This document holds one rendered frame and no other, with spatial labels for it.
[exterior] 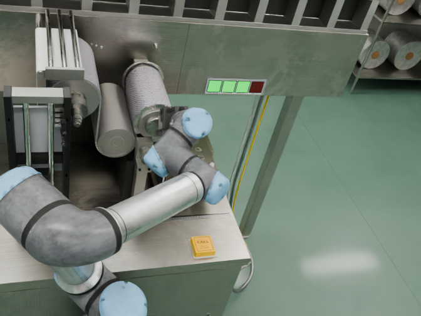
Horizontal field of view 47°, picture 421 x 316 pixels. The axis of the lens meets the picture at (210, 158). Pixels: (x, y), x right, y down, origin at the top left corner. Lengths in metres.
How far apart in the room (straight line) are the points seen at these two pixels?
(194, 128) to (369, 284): 2.10
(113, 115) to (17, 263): 0.53
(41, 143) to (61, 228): 0.57
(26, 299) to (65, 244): 0.82
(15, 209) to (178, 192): 0.33
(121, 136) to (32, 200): 0.69
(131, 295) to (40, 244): 0.42
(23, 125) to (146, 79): 0.47
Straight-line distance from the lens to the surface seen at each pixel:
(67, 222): 0.89
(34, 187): 0.95
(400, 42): 5.02
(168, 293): 1.80
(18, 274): 1.58
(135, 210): 0.97
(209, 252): 1.65
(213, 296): 1.89
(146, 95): 1.57
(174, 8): 1.74
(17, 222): 0.93
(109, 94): 1.68
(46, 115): 1.37
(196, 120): 1.19
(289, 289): 2.85
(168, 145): 1.19
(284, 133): 2.45
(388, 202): 3.70
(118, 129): 1.54
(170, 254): 1.64
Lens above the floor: 2.18
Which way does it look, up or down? 39 degrees down
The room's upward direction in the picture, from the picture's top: 15 degrees clockwise
